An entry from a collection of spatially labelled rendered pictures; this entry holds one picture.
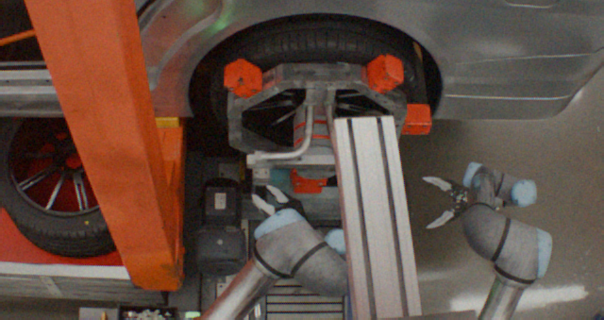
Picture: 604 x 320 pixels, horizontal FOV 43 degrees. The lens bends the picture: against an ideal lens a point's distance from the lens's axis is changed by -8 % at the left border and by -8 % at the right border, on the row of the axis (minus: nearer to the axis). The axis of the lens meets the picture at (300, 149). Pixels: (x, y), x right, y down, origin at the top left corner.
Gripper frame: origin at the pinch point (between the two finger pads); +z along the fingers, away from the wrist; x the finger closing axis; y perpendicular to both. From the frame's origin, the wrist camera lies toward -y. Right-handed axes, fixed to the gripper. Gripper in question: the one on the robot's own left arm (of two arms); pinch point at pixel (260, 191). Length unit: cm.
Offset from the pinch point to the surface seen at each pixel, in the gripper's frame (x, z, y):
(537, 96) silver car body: 85, -43, -8
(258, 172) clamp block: -0.4, 0.9, -12.0
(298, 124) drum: 21.9, 5.8, -6.2
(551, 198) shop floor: 114, -66, 83
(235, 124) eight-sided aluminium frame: 9.3, 20.4, -3.6
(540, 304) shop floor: 72, -91, 83
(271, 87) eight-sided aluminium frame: 16.4, 12.6, -25.5
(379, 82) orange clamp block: 38.0, -9.2, -28.9
